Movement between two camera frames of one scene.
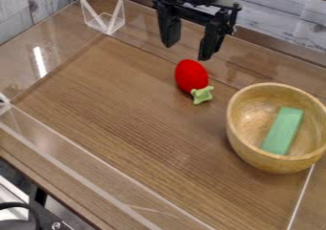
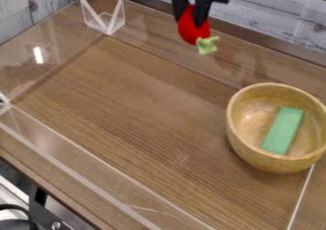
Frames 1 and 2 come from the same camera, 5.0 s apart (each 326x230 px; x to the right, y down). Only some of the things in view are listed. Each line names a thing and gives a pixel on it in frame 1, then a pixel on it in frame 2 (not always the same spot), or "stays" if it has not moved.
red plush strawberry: x=192 y=78 → x=188 y=30
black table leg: x=40 y=196 stays
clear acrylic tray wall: x=104 y=194 stays
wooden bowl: x=251 y=116 stays
